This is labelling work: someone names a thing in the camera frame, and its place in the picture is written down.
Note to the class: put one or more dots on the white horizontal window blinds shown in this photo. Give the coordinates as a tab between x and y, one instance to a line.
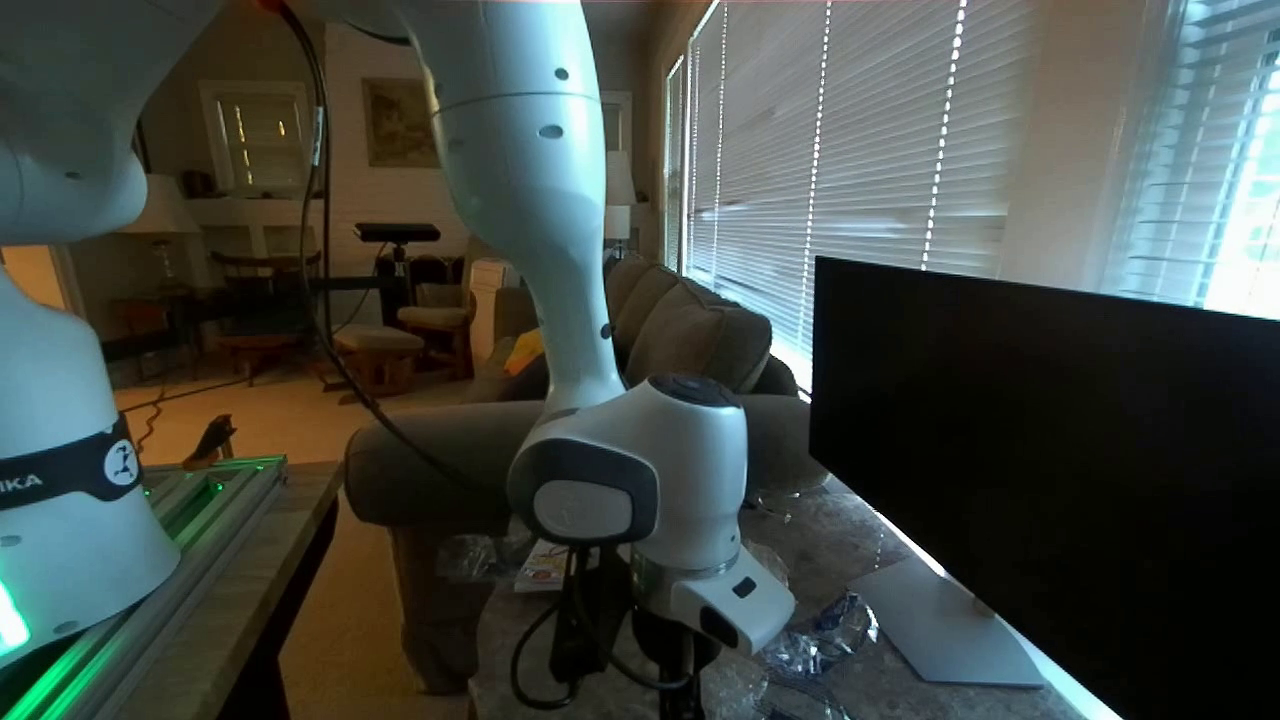
882	144

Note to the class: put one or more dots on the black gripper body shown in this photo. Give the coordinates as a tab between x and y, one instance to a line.
682	681

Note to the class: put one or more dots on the large framed landscape picture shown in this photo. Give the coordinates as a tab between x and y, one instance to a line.
396	120

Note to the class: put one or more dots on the dark dining table set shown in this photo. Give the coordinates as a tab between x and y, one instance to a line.
265	293

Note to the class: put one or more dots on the grey-olive fabric sofa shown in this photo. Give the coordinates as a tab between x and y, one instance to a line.
412	465

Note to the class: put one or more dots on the metal base plate green-lit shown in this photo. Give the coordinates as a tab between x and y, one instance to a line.
201	502

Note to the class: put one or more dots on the table lamp wide white shade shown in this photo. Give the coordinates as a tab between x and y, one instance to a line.
160	212

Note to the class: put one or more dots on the black flat screen monitor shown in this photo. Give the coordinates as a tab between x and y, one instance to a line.
1064	465

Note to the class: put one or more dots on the wooden upholstered ottoman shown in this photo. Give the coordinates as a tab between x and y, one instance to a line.
379	350

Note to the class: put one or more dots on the magazine with picture cover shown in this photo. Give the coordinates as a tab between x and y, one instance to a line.
538	569

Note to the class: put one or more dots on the wooden upholstered armchair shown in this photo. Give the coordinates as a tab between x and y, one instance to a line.
439	323

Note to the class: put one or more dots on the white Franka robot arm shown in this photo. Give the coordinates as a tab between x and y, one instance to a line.
534	200

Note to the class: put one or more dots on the glass side table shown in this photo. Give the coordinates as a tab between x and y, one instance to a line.
853	693

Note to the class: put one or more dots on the wooden Husky workbench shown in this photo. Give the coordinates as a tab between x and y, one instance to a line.
224	586

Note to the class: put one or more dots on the crumpled clear plastic wrapper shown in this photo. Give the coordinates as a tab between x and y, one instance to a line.
826	637

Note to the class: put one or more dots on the small window blind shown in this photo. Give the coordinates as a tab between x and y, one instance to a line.
1220	161

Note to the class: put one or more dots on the table lamp narrow white shade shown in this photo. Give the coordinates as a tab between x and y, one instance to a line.
622	212

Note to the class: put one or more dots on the small black floor object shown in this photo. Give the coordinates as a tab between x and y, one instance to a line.
213	440

